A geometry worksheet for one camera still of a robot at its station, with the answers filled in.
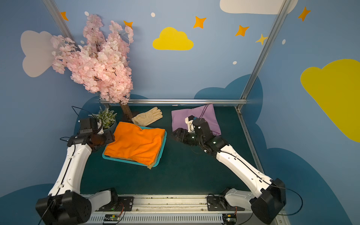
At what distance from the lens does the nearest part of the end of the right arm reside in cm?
53

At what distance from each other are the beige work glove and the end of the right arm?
0.52m

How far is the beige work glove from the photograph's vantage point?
1129 mm
